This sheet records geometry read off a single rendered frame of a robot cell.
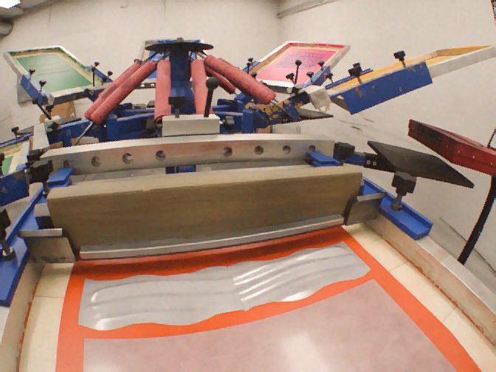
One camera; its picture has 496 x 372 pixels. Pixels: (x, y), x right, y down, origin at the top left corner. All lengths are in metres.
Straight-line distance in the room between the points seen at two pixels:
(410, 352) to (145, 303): 0.28
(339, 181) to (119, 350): 0.32
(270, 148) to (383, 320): 0.41
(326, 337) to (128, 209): 0.24
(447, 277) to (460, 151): 0.69
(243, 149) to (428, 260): 0.40
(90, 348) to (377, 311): 0.30
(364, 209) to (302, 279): 0.16
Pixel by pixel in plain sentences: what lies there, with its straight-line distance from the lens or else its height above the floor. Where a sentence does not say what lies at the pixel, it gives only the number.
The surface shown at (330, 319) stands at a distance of 0.27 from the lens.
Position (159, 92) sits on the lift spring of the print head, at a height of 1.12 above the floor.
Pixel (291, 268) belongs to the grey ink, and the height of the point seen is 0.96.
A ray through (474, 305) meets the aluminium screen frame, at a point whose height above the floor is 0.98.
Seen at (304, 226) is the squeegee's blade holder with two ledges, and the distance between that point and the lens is 0.32.
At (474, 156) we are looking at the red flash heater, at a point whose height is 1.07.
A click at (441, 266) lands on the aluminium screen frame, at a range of 0.37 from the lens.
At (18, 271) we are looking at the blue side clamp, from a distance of 0.31.
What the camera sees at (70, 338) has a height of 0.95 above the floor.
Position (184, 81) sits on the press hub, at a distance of 1.05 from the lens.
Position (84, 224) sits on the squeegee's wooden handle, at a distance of 0.28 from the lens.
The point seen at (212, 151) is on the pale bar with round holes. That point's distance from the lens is 0.50.
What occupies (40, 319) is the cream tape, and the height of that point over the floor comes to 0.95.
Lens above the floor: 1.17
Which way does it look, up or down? 25 degrees down
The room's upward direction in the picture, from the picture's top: 4 degrees clockwise
